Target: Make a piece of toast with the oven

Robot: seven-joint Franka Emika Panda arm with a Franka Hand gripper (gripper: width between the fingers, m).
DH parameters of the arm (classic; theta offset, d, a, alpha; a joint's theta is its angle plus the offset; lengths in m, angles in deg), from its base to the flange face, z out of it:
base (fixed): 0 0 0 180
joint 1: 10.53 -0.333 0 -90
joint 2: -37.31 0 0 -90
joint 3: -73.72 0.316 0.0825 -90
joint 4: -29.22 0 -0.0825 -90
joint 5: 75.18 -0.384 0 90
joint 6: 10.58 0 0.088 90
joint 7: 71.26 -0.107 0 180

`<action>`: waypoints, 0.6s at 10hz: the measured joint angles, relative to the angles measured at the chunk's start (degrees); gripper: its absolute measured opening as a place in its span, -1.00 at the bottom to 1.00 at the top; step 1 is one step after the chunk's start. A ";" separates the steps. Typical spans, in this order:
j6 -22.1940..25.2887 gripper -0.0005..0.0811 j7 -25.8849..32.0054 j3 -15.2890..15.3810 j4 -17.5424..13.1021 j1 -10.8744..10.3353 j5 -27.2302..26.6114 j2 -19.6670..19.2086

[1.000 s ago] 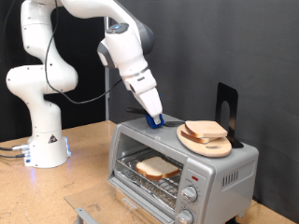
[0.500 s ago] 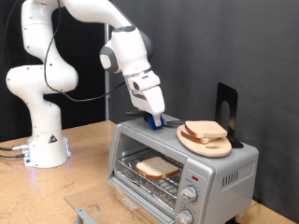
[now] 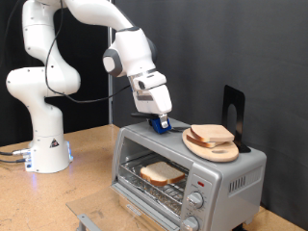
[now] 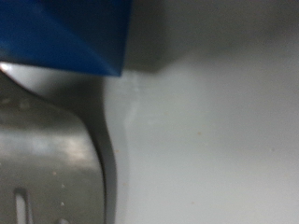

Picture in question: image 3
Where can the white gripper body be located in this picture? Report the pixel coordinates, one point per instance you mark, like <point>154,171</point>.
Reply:
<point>154,96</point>

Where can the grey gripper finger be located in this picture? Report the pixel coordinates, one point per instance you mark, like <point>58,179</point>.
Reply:
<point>164,121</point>

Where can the spatula with blue grip block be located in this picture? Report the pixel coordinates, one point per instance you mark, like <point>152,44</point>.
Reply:
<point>156,126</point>

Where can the white bread slice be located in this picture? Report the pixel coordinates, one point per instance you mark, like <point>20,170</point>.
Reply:
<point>211,132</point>
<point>162,173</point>
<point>202,143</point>

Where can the silver oven knob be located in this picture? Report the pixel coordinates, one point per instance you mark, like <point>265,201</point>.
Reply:
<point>191,223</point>
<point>195,200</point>

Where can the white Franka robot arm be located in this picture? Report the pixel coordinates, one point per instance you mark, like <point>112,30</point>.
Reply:
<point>45,128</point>

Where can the red oven indicator light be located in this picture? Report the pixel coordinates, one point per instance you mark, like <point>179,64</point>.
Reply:
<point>200,184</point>

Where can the silver toaster oven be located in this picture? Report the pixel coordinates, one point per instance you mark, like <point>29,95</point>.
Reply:
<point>211,179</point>

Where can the vertical metal pole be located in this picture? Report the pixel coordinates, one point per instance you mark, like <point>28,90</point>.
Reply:
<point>110,109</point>

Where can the round wooden cutting board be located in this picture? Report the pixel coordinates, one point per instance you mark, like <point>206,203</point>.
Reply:
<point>221,155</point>

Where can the black metal bookend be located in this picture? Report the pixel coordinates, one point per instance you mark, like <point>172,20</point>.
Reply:
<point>236,96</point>

